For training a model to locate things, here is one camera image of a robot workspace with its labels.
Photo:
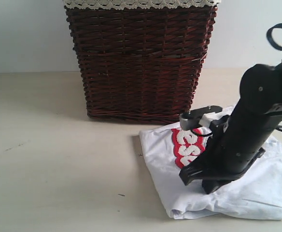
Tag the dark red wicker basket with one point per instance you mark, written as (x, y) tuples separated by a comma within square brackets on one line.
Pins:
[(140, 65)]

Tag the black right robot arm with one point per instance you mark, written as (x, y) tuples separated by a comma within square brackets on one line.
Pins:
[(260, 94)]

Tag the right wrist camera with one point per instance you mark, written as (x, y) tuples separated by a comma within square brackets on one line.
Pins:
[(190, 120)]

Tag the white lace fabric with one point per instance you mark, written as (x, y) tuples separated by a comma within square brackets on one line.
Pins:
[(135, 4)]

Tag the white t-shirt red lettering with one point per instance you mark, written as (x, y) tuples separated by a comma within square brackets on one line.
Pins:
[(257, 195)]

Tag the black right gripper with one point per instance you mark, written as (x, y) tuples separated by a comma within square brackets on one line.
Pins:
[(228, 159)]

